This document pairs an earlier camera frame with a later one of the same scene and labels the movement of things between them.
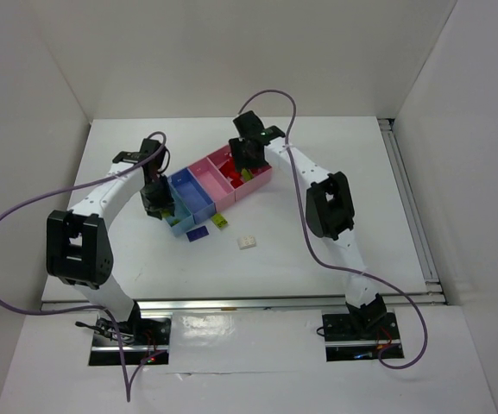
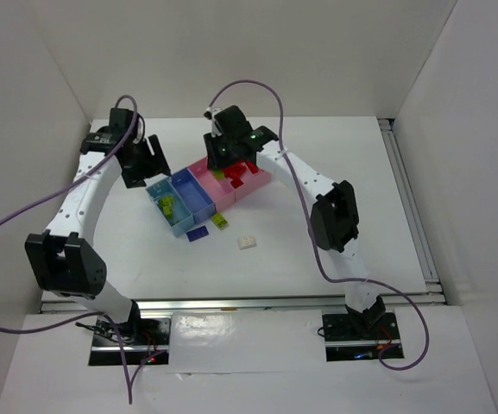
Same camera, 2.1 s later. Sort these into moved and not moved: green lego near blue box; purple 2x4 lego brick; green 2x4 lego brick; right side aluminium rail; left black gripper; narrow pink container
Moved: green 2x4 lego brick; left black gripper
Not moved: narrow pink container; purple 2x4 lego brick; right side aluminium rail; green lego near blue box
